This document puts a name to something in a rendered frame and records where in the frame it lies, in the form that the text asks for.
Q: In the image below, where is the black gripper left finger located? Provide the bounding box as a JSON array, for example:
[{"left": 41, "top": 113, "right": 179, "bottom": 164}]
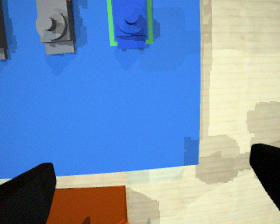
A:
[{"left": 0, "top": 162, "right": 56, "bottom": 224}]

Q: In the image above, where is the blue flat plate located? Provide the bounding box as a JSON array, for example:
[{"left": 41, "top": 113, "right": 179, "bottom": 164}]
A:
[{"left": 0, "top": 0, "right": 201, "bottom": 179}]

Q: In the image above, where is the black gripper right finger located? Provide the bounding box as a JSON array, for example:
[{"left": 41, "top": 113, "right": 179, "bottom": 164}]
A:
[{"left": 249, "top": 143, "right": 280, "bottom": 211}]

